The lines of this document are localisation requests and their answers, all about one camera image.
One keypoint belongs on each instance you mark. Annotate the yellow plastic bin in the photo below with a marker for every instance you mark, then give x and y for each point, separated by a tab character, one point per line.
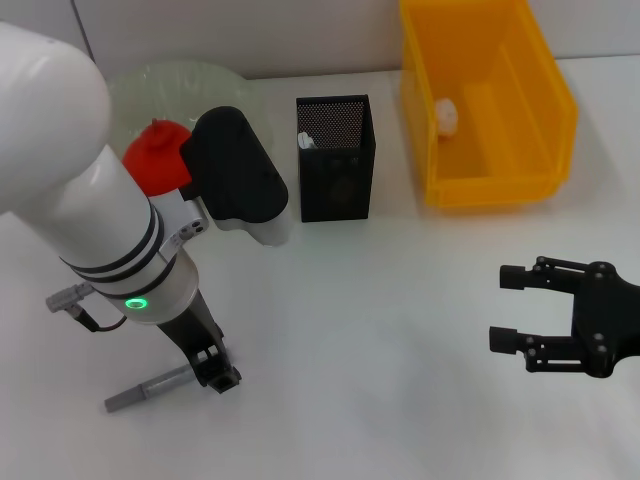
500	125

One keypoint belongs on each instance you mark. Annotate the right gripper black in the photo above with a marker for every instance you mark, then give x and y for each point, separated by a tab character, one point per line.
610	322

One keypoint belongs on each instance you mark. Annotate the green utility knife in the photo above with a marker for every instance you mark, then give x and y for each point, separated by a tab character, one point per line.
305	140

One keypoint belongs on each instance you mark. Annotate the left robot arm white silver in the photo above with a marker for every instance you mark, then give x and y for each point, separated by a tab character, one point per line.
75	175

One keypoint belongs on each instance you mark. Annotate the white paper ball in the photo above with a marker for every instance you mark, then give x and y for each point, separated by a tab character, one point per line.
446	116

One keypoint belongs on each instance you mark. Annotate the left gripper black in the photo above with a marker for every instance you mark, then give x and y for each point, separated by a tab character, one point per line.
192	325

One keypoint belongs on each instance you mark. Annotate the clear glass fruit plate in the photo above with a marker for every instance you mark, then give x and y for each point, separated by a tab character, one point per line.
215	85

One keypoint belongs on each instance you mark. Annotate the black mesh pen holder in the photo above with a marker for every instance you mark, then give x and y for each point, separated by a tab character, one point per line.
335	150

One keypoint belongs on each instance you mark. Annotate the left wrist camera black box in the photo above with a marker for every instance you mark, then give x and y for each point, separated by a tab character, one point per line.
235	170

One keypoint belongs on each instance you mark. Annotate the grey marker pen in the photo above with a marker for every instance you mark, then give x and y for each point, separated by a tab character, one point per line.
150	387

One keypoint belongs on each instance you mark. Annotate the red-orange toy fruit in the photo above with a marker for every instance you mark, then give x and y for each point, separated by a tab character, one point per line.
155	160

